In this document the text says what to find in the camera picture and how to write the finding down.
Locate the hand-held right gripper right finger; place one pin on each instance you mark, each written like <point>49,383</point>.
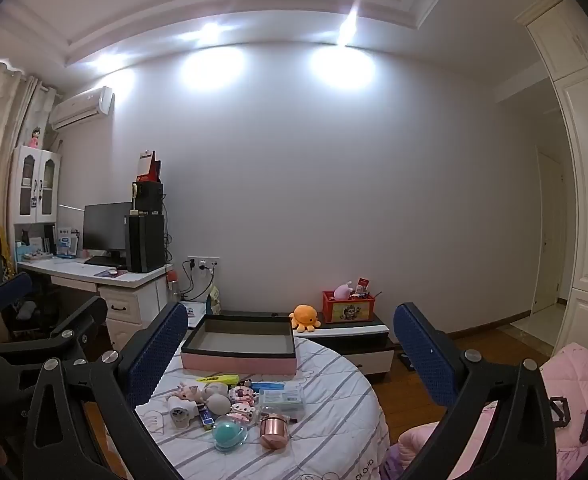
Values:
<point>424,355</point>

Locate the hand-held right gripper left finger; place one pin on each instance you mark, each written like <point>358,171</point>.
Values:
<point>158,355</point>

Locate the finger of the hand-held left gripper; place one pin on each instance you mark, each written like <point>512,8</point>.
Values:
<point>81,317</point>
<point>8,295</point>

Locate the pink piglet figure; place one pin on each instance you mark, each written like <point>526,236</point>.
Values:
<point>191,391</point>

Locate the small white gadget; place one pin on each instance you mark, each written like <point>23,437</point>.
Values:
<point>181,412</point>

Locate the beige egg-shaped toy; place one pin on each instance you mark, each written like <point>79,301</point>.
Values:
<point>217,404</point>

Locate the pink storage box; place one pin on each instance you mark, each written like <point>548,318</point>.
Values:
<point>239,364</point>

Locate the pink white brick figure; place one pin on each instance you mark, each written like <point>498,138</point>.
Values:
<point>241,395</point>
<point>241,412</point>

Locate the teal ball capsule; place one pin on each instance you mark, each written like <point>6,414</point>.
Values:
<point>228,435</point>

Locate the clear plastic box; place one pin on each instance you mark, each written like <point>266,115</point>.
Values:
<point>284,400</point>

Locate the rose gold metal cup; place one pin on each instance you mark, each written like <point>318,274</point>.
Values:
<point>274,435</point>

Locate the black bathroom scale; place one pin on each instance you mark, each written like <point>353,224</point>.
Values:
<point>405,361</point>

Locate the white desk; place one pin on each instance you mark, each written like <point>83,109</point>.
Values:
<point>73,270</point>

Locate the pink mouse pad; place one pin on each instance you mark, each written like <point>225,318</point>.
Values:
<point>106,274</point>

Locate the white bedside cabinet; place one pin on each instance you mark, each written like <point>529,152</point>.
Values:
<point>193,310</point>

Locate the black white low cabinet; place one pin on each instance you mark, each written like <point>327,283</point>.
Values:
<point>364,355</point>

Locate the red capped bottle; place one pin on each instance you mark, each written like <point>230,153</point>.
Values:
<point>173,290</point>

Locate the yellow highlighter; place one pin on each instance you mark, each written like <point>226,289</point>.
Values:
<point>223,378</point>

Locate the blue white packet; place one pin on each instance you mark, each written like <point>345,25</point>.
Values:
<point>67,242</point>

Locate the pale yellow pouch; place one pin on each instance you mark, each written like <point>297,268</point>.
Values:
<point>215,300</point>

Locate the red storage crate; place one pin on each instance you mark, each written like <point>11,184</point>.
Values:
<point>349,310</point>

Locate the black computer monitor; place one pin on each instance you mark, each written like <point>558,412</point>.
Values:
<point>106,227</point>

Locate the red white packet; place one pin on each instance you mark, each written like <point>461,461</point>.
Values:
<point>363,282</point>

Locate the black computer tower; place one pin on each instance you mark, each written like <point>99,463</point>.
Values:
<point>146,242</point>

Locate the pink plush toy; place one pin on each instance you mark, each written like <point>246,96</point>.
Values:
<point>344,291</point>

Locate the blue highlighter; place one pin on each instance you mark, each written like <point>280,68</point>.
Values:
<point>269,386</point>

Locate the orange octopus plush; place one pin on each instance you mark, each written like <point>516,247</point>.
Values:
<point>304,317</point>

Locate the small beige round ornament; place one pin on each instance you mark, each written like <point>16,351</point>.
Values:
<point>134,191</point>

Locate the black speaker box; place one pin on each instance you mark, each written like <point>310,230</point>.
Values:
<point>149,197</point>

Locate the white hutch cabinet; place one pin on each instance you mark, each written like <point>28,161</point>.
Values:
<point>36,152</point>

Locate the pink quilt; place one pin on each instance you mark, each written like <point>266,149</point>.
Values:
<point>574,375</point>

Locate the pink doll figure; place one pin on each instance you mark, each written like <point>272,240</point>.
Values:
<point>35,139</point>

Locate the red white box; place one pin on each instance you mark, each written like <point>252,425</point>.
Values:
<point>146,165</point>

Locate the white door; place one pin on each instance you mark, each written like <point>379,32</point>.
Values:
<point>549,235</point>

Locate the white air conditioner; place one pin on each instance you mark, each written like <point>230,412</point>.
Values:
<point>81,107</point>

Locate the white wall outlet strip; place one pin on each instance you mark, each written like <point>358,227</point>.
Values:
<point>203,261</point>

